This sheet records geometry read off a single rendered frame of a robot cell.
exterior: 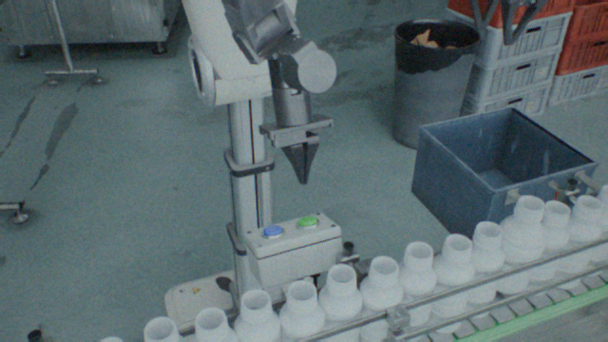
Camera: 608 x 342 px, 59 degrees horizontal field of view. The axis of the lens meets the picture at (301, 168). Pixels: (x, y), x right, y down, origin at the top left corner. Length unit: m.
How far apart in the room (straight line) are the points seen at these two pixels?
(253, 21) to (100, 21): 3.69
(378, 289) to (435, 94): 2.27
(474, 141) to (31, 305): 1.80
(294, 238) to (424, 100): 2.21
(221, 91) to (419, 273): 0.59
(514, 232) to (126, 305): 1.76
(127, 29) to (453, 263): 3.82
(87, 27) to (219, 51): 3.37
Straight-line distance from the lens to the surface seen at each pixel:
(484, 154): 1.69
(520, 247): 0.85
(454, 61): 2.88
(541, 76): 3.58
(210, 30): 1.10
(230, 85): 1.15
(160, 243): 2.55
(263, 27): 0.77
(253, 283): 1.55
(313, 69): 0.72
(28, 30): 4.61
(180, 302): 1.93
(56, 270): 2.58
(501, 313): 0.95
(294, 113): 0.79
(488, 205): 1.31
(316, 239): 0.84
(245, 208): 1.38
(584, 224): 0.94
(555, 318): 1.01
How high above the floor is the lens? 1.68
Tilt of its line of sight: 35 degrees down
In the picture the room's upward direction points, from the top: straight up
